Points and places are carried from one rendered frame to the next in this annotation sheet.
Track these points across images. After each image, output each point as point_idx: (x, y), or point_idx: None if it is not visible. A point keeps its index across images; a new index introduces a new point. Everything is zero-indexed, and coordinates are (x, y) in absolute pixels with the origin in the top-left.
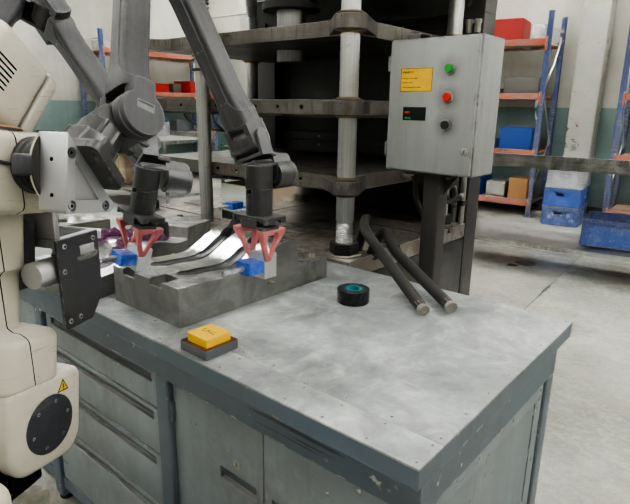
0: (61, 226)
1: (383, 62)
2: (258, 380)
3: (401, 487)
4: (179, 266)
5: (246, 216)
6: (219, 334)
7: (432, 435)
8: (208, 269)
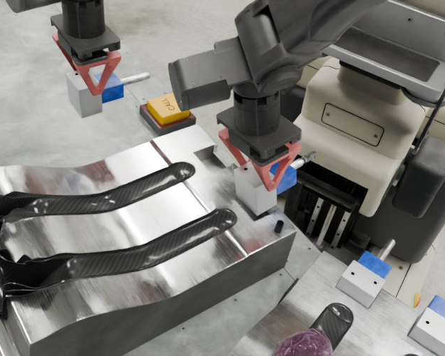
0: (340, 48)
1: None
2: (138, 72)
3: None
4: (188, 204)
5: (107, 25)
6: (159, 97)
7: (54, 10)
8: (141, 195)
